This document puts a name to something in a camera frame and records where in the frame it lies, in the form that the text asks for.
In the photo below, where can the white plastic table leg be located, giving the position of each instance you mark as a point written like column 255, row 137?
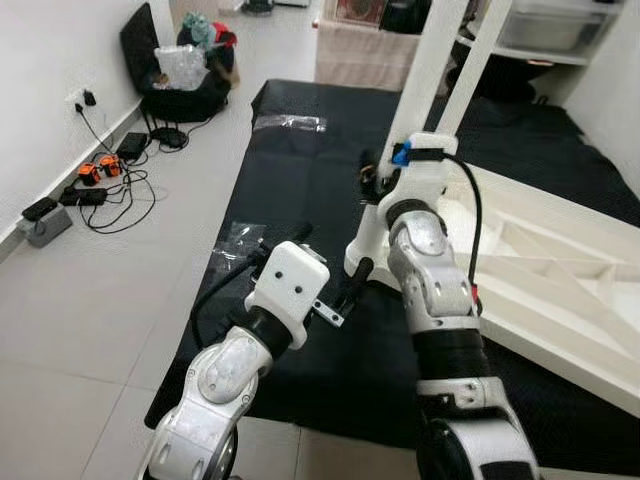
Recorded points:
column 430, row 60
column 480, row 60

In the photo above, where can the black wall plug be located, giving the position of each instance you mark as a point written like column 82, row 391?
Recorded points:
column 89, row 97

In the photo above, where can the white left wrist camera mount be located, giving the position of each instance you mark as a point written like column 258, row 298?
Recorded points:
column 290, row 290

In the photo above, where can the steel tray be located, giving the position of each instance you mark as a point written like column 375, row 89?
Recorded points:
column 560, row 25

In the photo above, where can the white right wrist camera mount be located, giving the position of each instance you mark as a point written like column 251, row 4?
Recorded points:
column 425, row 185

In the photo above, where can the beige striped cloth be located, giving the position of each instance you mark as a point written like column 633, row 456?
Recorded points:
column 365, row 55

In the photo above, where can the black power strip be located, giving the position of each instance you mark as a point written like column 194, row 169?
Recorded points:
column 83, row 195

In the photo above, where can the black table cloth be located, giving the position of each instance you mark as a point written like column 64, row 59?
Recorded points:
column 300, row 180

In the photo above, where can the black power adapter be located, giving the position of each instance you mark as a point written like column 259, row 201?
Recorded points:
column 132, row 146

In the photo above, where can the black kitchen appliance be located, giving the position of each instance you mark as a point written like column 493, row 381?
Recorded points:
column 405, row 15

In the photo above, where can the white plastic table top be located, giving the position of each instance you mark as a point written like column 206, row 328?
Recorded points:
column 560, row 290

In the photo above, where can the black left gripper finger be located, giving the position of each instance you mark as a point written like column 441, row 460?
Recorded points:
column 299, row 233
column 358, row 285

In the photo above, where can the red and teal clothes pile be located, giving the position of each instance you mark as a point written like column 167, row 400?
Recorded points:
column 208, row 30

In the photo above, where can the black stand base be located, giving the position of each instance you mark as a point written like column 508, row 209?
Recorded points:
column 168, row 138

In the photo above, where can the clear tape cross patch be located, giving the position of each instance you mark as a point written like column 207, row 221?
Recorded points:
column 240, row 245

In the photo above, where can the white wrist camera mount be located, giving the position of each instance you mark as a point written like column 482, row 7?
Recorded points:
column 425, row 185
column 290, row 290

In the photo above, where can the flat clear plastic bag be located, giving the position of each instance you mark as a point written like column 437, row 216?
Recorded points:
column 290, row 123

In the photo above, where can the crumpled clear plastic bag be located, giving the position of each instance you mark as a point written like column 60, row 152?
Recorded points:
column 180, row 68

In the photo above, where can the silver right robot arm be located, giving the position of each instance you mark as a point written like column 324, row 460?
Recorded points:
column 440, row 300

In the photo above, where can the orange black battery charger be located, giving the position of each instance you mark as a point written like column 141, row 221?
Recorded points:
column 100, row 170

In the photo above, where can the black bag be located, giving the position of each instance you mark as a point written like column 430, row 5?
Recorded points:
column 180, row 105

